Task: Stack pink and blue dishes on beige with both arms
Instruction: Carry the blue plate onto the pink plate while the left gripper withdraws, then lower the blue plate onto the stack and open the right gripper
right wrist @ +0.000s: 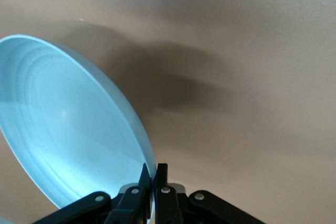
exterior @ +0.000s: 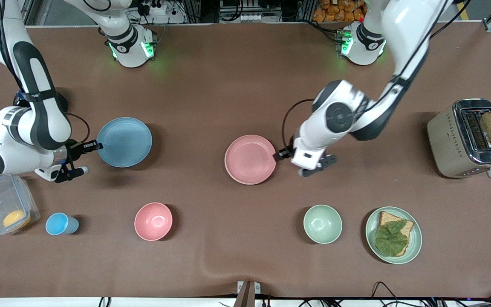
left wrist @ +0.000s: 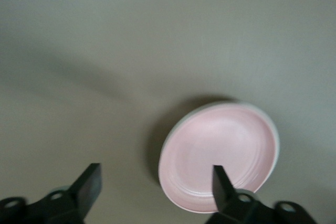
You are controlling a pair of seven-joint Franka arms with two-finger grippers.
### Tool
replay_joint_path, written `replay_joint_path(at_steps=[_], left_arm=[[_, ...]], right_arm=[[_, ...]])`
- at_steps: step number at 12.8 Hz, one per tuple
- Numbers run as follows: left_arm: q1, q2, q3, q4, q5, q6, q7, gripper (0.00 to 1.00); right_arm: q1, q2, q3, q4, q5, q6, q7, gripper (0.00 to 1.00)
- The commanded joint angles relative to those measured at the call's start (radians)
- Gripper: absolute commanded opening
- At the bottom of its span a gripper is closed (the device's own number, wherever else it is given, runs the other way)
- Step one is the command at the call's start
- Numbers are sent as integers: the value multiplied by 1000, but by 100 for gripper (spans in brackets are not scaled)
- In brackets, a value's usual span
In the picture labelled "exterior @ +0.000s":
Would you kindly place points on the blue plate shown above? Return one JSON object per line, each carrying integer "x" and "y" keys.
{"x": 125, "y": 142}

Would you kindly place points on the metal table edge bracket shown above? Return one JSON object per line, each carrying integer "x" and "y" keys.
{"x": 249, "y": 294}

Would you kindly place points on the bag of orange snacks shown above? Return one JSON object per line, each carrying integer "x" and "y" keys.
{"x": 335, "y": 10}

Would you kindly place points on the beige chrome toaster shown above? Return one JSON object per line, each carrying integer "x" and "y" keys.
{"x": 446, "y": 140}

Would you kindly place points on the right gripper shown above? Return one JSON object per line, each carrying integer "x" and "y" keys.
{"x": 75, "y": 149}

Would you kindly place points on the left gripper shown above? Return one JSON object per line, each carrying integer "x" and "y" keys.
{"x": 283, "y": 154}

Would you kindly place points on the green lettuce leaf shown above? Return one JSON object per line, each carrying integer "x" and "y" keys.
{"x": 392, "y": 238}

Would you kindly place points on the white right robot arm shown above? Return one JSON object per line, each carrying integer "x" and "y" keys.
{"x": 41, "y": 119}

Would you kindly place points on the brown table mat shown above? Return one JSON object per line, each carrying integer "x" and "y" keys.
{"x": 211, "y": 85}

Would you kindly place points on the white power strip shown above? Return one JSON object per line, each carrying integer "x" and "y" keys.
{"x": 158, "y": 7}

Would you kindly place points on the toast with lettuce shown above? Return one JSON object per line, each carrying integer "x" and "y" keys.
{"x": 388, "y": 218}

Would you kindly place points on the green plate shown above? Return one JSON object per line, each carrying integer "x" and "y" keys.
{"x": 416, "y": 238}

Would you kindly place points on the yellow round food piece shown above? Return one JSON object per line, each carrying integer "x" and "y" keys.
{"x": 15, "y": 218}

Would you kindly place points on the pink plate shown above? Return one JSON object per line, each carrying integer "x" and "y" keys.
{"x": 249, "y": 159}

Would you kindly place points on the pink bowl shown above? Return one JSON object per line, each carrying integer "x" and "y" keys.
{"x": 153, "y": 221}

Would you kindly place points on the blue cup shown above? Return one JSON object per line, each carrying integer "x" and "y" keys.
{"x": 58, "y": 224}

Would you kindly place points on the green bowl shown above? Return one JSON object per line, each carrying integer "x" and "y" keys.
{"x": 322, "y": 224}

